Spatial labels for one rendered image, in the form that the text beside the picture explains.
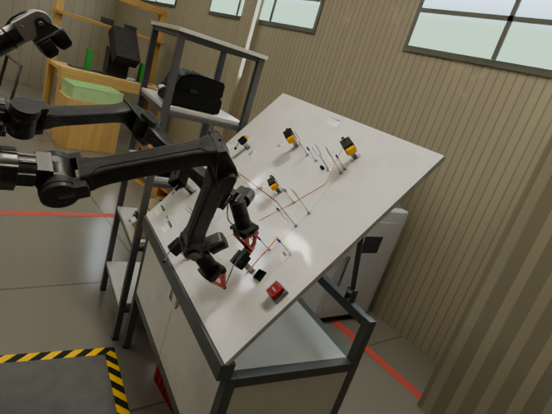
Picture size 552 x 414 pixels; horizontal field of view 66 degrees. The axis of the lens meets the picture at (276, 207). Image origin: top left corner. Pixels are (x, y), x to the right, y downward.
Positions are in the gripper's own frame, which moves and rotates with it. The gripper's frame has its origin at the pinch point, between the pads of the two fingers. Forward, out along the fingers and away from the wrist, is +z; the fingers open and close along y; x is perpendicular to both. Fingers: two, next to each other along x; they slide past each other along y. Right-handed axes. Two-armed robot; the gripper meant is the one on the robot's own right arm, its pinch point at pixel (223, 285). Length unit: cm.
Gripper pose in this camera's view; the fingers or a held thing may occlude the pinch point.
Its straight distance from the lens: 156.7
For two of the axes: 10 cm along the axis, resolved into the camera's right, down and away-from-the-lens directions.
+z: 4.0, 7.4, 5.4
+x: -6.8, 6.3, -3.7
